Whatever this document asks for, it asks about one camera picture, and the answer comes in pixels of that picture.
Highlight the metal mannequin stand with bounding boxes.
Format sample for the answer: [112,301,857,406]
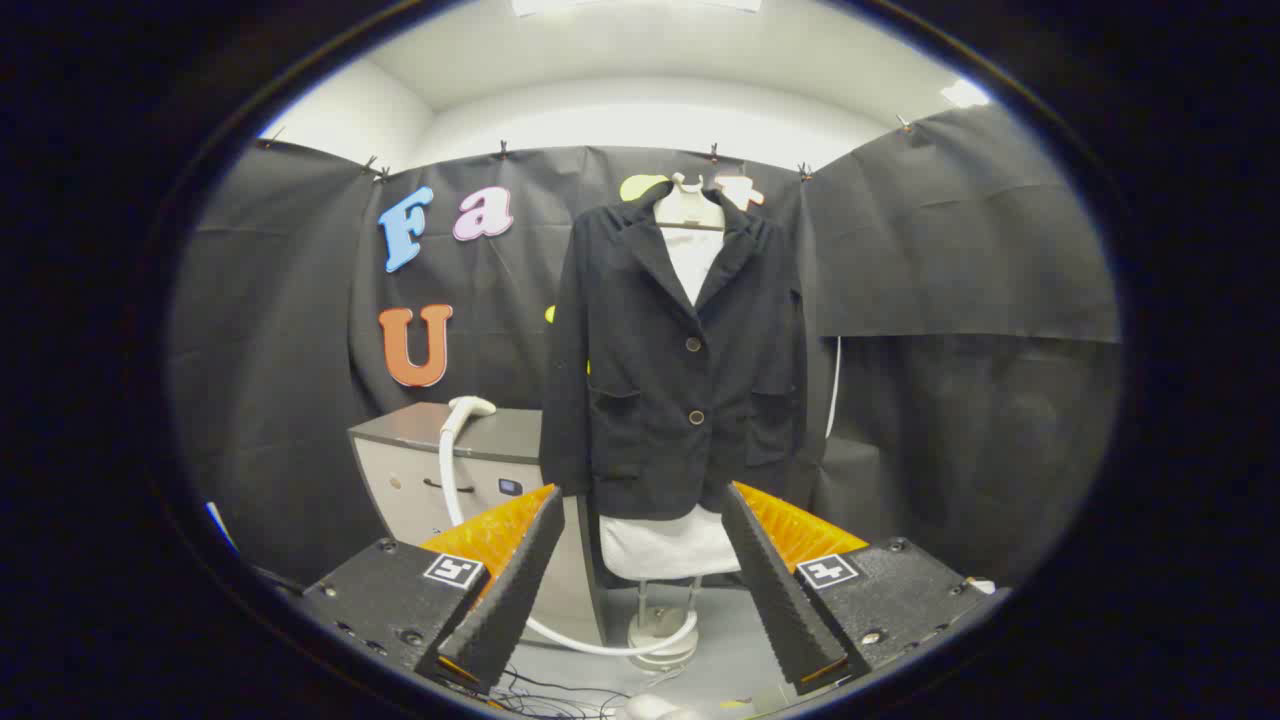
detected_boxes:
[628,578,701,671]

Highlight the grey cabinet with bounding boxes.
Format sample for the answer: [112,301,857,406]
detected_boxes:
[348,402,608,646]

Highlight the black floor cables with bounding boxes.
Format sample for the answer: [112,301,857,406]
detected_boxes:
[490,665,641,719]

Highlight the black backdrop cloth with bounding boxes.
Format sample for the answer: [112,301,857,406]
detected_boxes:
[168,100,1121,591]

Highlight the black blazer jacket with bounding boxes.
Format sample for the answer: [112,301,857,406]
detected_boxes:
[540,182,809,521]

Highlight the white shirt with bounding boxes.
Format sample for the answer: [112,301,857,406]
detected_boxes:
[598,226,743,583]

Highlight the white garment steamer head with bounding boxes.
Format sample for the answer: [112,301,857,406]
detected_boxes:
[442,395,498,441]

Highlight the cream clothes hanger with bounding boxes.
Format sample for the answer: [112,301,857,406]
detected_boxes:
[653,172,728,233]

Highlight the white steamer hose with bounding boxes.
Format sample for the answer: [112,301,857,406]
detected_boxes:
[438,430,701,658]

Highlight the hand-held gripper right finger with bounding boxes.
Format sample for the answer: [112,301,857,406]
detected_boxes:
[720,480,1001,698]

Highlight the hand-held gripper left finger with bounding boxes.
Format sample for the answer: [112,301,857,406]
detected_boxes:
[298,483,567,696]

